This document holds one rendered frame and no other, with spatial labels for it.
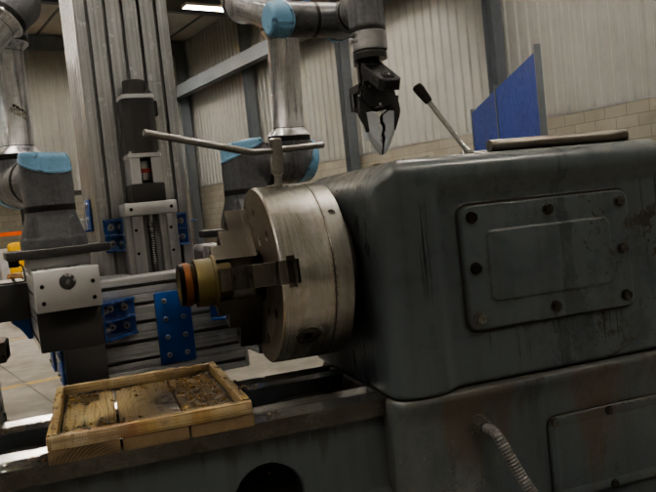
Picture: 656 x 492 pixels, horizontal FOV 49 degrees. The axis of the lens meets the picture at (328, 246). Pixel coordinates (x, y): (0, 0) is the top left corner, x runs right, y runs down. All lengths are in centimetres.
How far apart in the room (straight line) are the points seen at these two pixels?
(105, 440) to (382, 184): 57
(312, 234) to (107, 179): 92
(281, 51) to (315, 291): 94
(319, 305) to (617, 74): 1190
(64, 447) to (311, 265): 45
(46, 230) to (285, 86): 71
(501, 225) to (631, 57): 1162
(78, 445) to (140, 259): 86
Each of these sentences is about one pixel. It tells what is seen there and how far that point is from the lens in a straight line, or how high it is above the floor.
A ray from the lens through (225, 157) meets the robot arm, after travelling 190.
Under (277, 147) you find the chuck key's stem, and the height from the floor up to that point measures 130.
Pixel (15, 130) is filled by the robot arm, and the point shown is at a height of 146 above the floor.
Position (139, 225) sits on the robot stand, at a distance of 191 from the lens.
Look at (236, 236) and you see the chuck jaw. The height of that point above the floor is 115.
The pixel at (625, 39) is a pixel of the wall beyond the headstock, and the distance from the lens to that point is 1289.
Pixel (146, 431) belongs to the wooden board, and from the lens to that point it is 112.
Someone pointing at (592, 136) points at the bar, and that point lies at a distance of 138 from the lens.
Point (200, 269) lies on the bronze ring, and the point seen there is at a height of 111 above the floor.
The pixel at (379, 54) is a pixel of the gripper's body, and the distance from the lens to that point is 152.
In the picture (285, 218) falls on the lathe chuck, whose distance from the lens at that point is 117.
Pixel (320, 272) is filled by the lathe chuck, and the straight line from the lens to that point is 115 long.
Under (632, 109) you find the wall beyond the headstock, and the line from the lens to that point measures 1270.
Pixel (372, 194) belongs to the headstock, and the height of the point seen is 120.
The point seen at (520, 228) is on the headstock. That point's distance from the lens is 125.
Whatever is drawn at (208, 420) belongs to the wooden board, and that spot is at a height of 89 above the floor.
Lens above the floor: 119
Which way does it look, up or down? 3 degrees down
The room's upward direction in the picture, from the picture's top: 6 degrees counter-clockwise
